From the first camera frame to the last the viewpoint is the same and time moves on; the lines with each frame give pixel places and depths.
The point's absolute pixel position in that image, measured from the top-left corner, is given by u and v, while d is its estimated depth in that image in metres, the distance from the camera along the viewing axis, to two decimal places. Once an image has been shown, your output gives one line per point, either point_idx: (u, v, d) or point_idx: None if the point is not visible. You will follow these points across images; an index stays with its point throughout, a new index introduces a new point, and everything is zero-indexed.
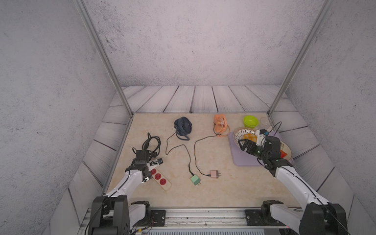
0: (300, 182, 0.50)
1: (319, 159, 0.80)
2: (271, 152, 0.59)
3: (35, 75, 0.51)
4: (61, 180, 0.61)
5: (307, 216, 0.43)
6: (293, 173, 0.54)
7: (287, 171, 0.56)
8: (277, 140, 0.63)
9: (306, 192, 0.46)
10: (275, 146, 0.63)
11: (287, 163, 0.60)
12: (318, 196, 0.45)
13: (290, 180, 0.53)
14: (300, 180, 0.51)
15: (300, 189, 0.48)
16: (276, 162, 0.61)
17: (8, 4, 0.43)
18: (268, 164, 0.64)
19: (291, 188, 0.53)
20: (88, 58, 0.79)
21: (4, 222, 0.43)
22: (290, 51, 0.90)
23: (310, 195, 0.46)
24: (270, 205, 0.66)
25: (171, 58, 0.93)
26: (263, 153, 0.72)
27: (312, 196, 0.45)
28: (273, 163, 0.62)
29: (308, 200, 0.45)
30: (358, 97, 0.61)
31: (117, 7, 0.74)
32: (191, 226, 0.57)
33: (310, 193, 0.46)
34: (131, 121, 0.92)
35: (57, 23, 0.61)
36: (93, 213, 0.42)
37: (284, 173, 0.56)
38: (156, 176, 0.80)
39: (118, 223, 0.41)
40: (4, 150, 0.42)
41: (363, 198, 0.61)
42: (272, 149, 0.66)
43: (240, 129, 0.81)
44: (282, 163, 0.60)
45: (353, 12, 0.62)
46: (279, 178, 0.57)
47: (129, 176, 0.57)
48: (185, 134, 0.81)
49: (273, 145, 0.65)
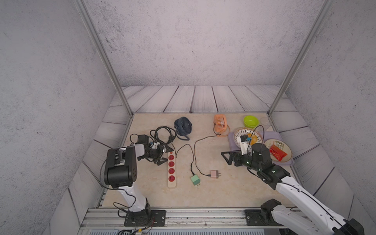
0: (307, 198, 0.47)
1: (319, 159, 0.80)
2: (264, 162, 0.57)
3: (35, 75, 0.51)
4: (61, 180, 0.61)
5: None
6: (300, 187, 0.50)
7: (289, 186, 0.51)
8: (264, 147, 0.59)
9: (321, 214, 0.43)
10: (266, 154, 0.57)
11: (285, 173, 0.55)
12: (334, 216, 0.42)
13: (295, 196, 0.50)
14: (306, 196, 0.48)
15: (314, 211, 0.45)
16: (273, 174, 0.55)
17: (8, 4, 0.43)
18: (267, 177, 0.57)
19: (299, 205, 0.50)
20: (88, 58, 0.79)
21: (4, 222, 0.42)
22: (290, 51, 0.90)
23: (327, 216, 0.43)
24: (272, 211, 0.64)
25: (171, 58, 0.93)
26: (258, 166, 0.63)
27: (328, 216, 0.42)
28: (272, 177, 0.56)
29: (327, 225, 0.42)
30: (358, 96, 0.60)
31: (117, 7, 0.74)
32: (191, 226, 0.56)
33: (325, 213, 0.43)
34: (131, 121, 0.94)
35: (57, 24, 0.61)
36: (107, 159, 0.52)
37: (287, 188, 0.52)
38: (169, 171, 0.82)
39: (129, 163, 0.51)
40: (4, 149, 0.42)
41: (364, 198, 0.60)
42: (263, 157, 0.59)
43: (240, 129, 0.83)
44: (280, 177, 0.54)
45: (353, 12, 0.62)
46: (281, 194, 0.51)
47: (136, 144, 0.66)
48: (185, 134, 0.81)
49: (262, 152, 0.59)
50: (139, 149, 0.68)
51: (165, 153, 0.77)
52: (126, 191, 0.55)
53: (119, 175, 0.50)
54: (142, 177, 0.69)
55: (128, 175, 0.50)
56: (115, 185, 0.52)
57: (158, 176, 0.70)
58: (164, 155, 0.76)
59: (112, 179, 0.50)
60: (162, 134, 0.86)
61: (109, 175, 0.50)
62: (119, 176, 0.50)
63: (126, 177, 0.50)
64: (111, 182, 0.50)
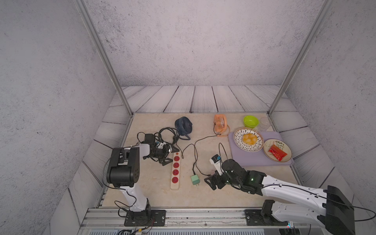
0: (290, 188, 0.49)
1: (319, 159, 0.80)
2: (241, 176, 0.59)
3: (35, 75, 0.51)
4: (61, 180, 0.61)
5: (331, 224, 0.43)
6: (279, 181, 0.53)
7: (272, 187, 0.52)
8: (232, 161, 0.61)
9: (308, 198, 0.45)
10: (237, 168, 0.57)
11: (262, 175, 0.57)
12: (316, 192, 0.46)
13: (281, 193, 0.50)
14: (288, 186, 0.50)
15: (301, 198, 0.46)
16: (253, 182, 0.56)
17: (8, 4, 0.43)
18: (251, 189, 0.56)
19: (288, 198, 0.50)
20: (88, 58, 0.79)
21: (4, 222, 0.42)
22: (290, 51, 0.90)
23: (312, 197, 0.45)
24: (273, 214, 0.63)
25: (171, 58, 0.93)
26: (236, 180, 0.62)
27: (314, 196, 0.45)
28: (254, 186, 0.55)
29: (317, 205, 0.44)
30: (358, 96, 0.60)
31: (117, 7, 0.74)
32: (191, 226, 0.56)
33: (310, 195, 0.46)
34: (131, 121, 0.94)
35: (57, 23, 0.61)
36: (111, 158, 0.52)
37: (271, 189, 0.52)
38: (173, 172, 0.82)
39: (131, 164, 0.51)
40: (4, 149, 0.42)
41: (364, 198, 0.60)
42: (238, 171, 0.57)
43: (240, 129, 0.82)
44: (259, 182, 0.55)
45: (353, 12, 0.62)
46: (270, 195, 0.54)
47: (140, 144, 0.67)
48: (185, 134, 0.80)
49: (233, 168, 0.58)
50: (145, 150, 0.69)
51: (170, 153, 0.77)
52: (127, 191, 0.55)
53: (121, 175, 0.50)
54: (142, 177, 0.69)
55: (129, 176, 0.50)
56: (117, 184, 0.52)
57: (158, 176, 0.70)
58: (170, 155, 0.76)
59: (114, 178, 0.50)
60: (167, 134, 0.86)
61: (112, 174, 0.50)
62: (120, 176, 0.50)
63: (128, 178, 0.50)
64: (114, 181, 0.50)
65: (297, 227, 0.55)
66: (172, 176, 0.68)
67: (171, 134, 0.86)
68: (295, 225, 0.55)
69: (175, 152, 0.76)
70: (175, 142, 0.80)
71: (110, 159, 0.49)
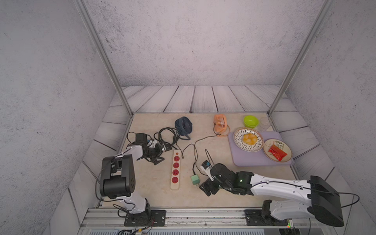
0: (276, 183, 0.50)
1: (320, 159, 0.79)
2: (229, 178, 0.59)
3: (35, 75, 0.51)
4: (61, 180, 0.61)
5: (317, 212, 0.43)
6: (266, 178, 0.53)
7: (261, 184, 0.53)
8: (220, 166, 0.61)
9: (293, 191, 0.46)
10: (225, 171, 0.58)
11: (250, 175, 0.57)
12: (300, 184, 0.46)
13: (269, 190, 0.51)
14: (275, 182, 0.51)
15: (288, 191, 0.47)
16: (242, 183, 0.57)
17: (8, 4, 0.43)
18: (241, 190, 0.56)
19: (276, 194, 0.50)
20: (88, 58, 0.79)
21: (4, 222, 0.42)
22: (290, 51, 0.90)
23: (297, 189, 0.46)
24: (272, 214, 0.62)
25: (171, 58, 0.93)
26: (226, 183, 0.63)
27: (298, 188, 0.46)
28: (245, 187, 0.55)
29: (303, 196, 0.44)
30: (358, 96, 0.60)
31: (117, 7, 0.74)
32: (191, 226, 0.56)
33: (294, 187, 0.47)
34: (131, 121, 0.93)
35: (57, 23, 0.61)
36: (103, 170, 0.48)
37: (260, 187, 0.52)
38: (173, 172, 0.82)
39: (126, 174, 0.48)
40: (4, 150, 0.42)
41: (363, 198, 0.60)
42: (225, 174, 0.58)
43: (240, 129, 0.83)
44: (248, 182, 0.56)
45: (353, 12, 0.62)
46: (261, 194, 0.54)
47: (130, 148, 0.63)
48: (185, 134, 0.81)
49: (221, 172, 0.59)
50: (138, 152, 0.65)
51: (171, 153, 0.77)
52: (124, 200, 0.53)
53: (117, 186, 0.47)
54: (142, 177, 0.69)
55: (125, 186, 0.47)
56: (112, 196, 0.49)
57: (158, 176, 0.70)
58: (169, 155, 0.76)
59: (110, 191, 0.47)
60: (166, 133, 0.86)
61: (106, 185, 0.47)
62: (115, 187, 0.47)
63: (124, 190, 0.47)
64: (109, 194, 0.47)
65: (297, 227, 0.55)
66: (171, 176, 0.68)
67: (171, 134, 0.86)
68: (295, 225, 0.55)
69: (175, 152, 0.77)
70: (175, 141, 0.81)
71: (101, 171, 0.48)
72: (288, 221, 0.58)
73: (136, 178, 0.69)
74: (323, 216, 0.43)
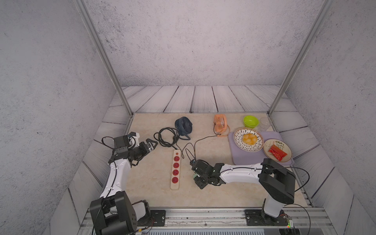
0: (239, 169, 0.56)
1: (319, 159, 0.80)
2: (206, 171, 0.67)
3: (35, 75, 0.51)
4: (61, 181, 0.61)
5: (269, 189, 0.47)
6: (231, 166, 0.60)
7: (226, 172, 0.60)
8: (198, 162, 0.68)
9: (249, 173, 0.52)
10: (200, 165, 0.67)
11: (221, 166, 0.64)
12: (255, 167, 0.52)
13: (233, 176, 0.57)
14: (238, 168, 0.57)
15: (246, 174, 0.53)
16: (215, 173, 0.63)
17: (8, 4, 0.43)
18: (216, 180, 0.62)
19: (241, 178, 0.55)
20: (88, 58, 0.79)
21: (4, 222, 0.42)
22: (290, 51, 0.90)
23: (252, 171, 0.51)
24: (266, 211, 0.65)
25: (171, 58, 0.93)
26: (203, 176, 0.74)
27: (253, 170, 0.51)
28: (217, 176, 0.61)
29: (255, 176, 0.50)
30: (358, 96, 0.60)
31: (117, 7, 0.74)
32: (191, 226, 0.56)
33: (250, 171, 0.52)
34: (131, 121, 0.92)
35: (57, 23, 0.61)
36: (94, 216, 0.40)
37: (226, 175, 0.59)
38: (173, 172, 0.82)
39: (125, 217, 0.41)
40: (4, 150, 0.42)
41: (364, 198, 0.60)
42: (201, 168, 0.67)
43: (240, 129, 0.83)
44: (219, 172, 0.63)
45: (353, 12, 0.62)
46: (230, 180, 0.60)
47: (116, 169, 0.53)
48: (185, 134, 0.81)
49: (197, 166, 0.68)
50: (127, 164, 0.57)
51: (171, 153, 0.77)
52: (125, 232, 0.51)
53: (117, 229, 0.41)
54: (142, 177, 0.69)
55: (126, 224, 0.41)
56: None
57: (158, 176, 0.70)
58: (169, 155, 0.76)
59: None
60: (167, 132, 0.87)
61: (104, 229, 0.41)
62: (115, 229, 0.41)
63: (126, 230, 0.41)
64: None
65: (297, 228, 0.55)
66: (172, 177, 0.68)
67: (171, 134, 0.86)
68: (295, 225, 0.55)
69: (175, 152, 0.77)
70: (175, 142, 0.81)
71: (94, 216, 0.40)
72: (288, 221, 0.58)
73: (137, 178, 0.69)
74: (272, 192, 0.47)
